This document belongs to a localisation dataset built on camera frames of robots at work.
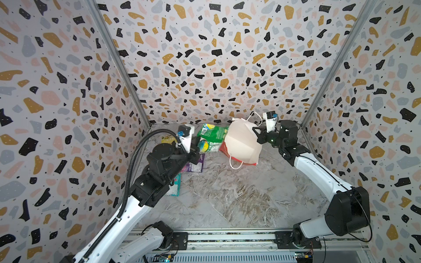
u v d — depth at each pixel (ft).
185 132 1.60
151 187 1.44
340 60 2.89
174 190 2.82
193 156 1.79
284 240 2.42
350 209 1.46
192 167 3.12
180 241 2.41
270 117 2.26
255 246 2.40
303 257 2.35
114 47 2.68
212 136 2.09
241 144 3.46
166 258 2.30
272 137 2.31
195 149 1.75
